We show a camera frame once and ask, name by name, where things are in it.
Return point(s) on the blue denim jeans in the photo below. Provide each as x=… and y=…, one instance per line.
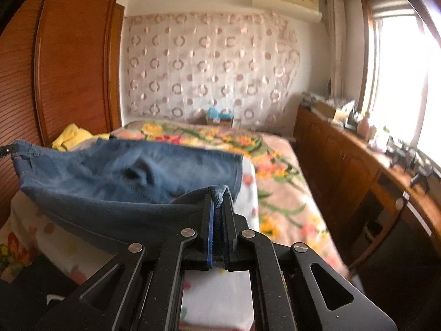
x=120, y=191

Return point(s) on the circle patterned sheer curtain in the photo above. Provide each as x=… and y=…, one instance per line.
x=182, y=66

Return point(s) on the brown wooden wardrobe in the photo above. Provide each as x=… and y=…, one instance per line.
x=60, y=64

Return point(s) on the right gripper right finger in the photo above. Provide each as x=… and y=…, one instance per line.
x=229, y=233

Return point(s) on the cardboard box with blue items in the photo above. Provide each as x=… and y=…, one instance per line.
x=222, y=118

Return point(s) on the brown wooden side cabinet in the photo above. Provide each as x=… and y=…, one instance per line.
x=387, y=232

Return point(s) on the pink bottle on cabinet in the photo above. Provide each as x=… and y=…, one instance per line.
x=363, y=125

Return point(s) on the cardboard box on cabinet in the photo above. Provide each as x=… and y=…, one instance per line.
x=326, y=110

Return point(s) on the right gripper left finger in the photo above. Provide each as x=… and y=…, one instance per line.
x=207, y=229

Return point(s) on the white floral folded quilt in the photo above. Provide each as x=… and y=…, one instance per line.
x=136, y=287

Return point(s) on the pink floral bed blanket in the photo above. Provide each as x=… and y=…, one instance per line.
x=282, y=205

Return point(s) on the white wall air conditioner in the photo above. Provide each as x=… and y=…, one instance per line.
x=306, y=10

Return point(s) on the yellow Pikachu plush toy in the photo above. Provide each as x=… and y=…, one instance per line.
x=71, y=137

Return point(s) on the black gadgets on cabinet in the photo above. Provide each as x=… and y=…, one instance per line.
x=410, y=161

